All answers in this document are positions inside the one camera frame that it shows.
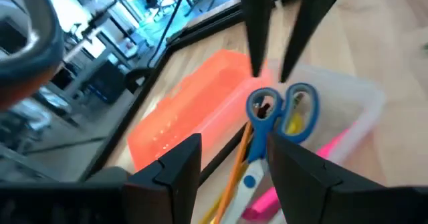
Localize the clear plastic supply box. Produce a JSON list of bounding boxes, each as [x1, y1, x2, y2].
[[195, 59, 386, 224]]

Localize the pink highlighter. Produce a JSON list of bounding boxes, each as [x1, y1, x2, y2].
[[241, 125, 352, 223]]

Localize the black left wrist camera cable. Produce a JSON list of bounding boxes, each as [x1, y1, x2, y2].
[[0, 0, 65, 110]]

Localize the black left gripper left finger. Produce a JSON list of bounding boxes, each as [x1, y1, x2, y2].
[[123, 133, 203, 224]]

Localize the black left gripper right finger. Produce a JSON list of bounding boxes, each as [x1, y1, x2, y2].
[[266, 132, 385, 224]]

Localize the yellow highlighter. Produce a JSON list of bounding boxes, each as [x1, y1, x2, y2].
[[286, 112, 304, 135]]

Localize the blue handled scissors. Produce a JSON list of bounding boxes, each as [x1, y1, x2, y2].
[[219, 82, 321, 224]]

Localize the orange plastic box lid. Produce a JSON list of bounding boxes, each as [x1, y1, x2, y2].
[[126, 48, 272, 172]]

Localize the black computer box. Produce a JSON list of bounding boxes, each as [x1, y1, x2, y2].
[[87, 60, 127, 105]]

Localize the orange pencil blue eraser cap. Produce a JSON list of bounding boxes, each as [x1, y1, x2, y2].
[[212, 120, 254, 224]]

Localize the white globe table lamp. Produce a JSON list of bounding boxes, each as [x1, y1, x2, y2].
[[83, 165, 132, 185]]

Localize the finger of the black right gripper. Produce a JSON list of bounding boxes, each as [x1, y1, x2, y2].
[[279, 0, 350, 84], [238, 0, 276, 78]]

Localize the grey metal workbench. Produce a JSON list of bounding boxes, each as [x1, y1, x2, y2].
[[62, 25, 136, 100]]

